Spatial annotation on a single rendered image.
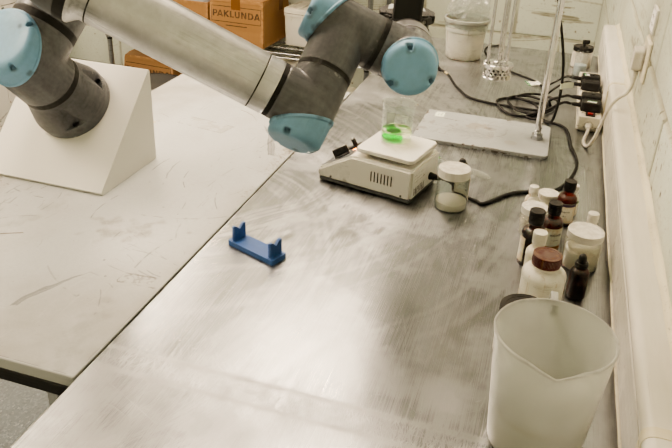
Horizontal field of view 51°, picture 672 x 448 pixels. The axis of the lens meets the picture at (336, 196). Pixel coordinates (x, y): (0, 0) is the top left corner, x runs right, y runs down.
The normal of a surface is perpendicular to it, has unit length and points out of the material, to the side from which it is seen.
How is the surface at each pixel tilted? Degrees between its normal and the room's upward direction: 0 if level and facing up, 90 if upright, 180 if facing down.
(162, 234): 0
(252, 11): 90
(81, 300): 0
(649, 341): 0
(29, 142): 44
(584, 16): 90
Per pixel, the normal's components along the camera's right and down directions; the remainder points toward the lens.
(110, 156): -0.18, -0.35
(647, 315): 0.04, -0.89
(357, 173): -0.50, 0.37
